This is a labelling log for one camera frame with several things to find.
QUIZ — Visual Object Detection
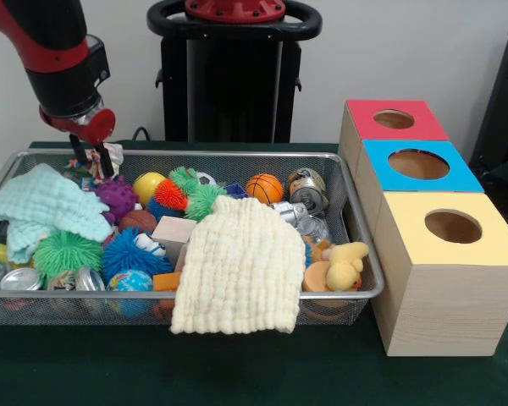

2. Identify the black upright panel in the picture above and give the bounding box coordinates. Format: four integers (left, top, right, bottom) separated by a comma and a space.
469, 27, 508, 170

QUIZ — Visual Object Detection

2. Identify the blue spiky ball with eyes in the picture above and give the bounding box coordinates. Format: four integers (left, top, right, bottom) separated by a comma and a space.
101, 228, 174, 285

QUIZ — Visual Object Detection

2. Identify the shallow mesh bin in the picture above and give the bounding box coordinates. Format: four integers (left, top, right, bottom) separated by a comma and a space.
0, 147, 386, 326

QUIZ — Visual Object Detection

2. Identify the cream waffle cloth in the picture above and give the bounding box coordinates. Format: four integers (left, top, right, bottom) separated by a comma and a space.
168, 195, 306, 335

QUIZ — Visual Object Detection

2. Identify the yellow ball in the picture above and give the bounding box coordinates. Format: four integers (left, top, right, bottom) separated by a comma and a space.
132, 172, 167, 208

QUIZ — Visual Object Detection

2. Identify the colourful patterned cloth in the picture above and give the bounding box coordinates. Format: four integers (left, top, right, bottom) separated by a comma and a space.
63, 142, 124, 182

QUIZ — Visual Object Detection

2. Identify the wooden box with three holes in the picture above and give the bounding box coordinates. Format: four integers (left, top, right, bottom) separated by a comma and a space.
337, 99, 508, 358

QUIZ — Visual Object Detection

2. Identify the globe print ball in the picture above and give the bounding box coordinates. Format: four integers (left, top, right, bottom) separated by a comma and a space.
106, 268, 155, 318

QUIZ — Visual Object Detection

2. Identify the mint waffle cloth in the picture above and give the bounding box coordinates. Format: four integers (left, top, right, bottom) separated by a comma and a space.
0, 163, 113, 263

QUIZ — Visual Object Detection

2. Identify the yellow plush duck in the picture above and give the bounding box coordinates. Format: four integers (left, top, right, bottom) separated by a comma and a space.
325, 241, 370, 292

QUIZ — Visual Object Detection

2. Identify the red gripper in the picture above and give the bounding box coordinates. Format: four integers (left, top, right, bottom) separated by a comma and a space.
39, 105, 117, 179

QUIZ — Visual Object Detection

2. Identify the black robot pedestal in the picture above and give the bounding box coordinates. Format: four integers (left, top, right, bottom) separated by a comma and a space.
146, 0, 323, 143

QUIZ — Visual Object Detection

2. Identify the orange basketball toy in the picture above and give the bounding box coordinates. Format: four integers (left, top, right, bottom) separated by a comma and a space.
245, 173, 284, 204

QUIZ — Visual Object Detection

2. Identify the green spiky ball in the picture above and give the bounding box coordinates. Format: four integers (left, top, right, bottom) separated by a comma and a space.
32, 230, 104, 283

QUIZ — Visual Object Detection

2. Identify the purple knobby ball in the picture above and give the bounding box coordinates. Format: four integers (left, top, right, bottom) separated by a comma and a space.
93, 175, 140, 226

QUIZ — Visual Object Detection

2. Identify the black cable behind bin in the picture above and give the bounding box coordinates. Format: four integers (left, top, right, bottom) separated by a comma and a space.
131, 125, 154, 143

